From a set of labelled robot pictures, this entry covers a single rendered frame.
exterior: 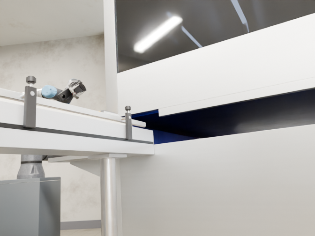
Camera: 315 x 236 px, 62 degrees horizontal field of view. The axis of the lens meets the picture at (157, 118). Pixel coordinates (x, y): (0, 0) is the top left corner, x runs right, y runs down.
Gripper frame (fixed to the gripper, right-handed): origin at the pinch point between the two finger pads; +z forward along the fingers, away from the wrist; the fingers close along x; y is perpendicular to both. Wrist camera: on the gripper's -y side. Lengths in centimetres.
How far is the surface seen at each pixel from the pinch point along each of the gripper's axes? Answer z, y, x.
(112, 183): 76, -2, 16
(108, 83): 33.7, 17.3, -1.6
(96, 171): 33.1, -10.4, 30.6
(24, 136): 92, -7, -14
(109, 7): 18, 38, -28
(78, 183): -247, -93, 165
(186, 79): 62, 40, 7
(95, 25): -324, 77, -21
